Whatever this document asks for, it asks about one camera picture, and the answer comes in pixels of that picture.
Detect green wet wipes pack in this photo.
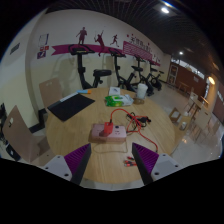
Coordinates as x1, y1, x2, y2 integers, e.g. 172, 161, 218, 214
104, 94, 135, 108

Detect red charging cable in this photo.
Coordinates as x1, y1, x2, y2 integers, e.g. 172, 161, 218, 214
109, 108, 160, 168

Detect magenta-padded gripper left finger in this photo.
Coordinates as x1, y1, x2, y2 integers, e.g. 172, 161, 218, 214
42, 143, 92, 186

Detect dark wall plaque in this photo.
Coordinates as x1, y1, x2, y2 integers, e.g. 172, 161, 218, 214
9, 42, 21, 55

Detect black mouse pad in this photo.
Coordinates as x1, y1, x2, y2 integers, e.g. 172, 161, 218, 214
47, 93, 96, 122

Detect blue and orange pen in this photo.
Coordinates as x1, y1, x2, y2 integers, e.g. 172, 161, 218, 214
76, 88, 92, 95

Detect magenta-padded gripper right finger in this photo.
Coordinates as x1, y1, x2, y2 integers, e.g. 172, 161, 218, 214
131, 142, 183, 186

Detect small white box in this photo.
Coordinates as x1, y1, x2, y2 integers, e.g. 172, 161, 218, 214
108, 86, 122, 97

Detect white cup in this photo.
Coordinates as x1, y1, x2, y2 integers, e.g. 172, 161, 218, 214
135, 83, 149, 100

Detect low wooden stool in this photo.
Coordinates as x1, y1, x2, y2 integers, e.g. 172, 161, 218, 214
168, 107, 183, 124

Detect black cable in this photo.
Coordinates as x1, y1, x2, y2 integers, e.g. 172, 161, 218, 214
126, 112, 153, 128

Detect pink power strip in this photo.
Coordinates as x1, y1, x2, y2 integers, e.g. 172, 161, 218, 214
90, 123, 128, 143

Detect group of ceiling lights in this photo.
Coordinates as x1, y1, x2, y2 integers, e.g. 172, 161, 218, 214
161, 2, 217, 86

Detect wooden chair with tall back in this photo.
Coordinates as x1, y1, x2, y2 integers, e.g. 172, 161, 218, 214
38, 77, 64, 109
2, 105, 51, 164

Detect wall notice posters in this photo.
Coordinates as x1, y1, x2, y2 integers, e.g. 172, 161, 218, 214
36, 33, 50, 60

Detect group of wooden chairs and tables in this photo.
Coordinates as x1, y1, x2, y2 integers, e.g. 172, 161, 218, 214
178, 91, 223, 148

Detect black exercise bike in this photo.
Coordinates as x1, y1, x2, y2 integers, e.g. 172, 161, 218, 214
131, 54, 155, 97
146, 59, 165, 92
108, 48, 138, 93
68, 44, 113, 90

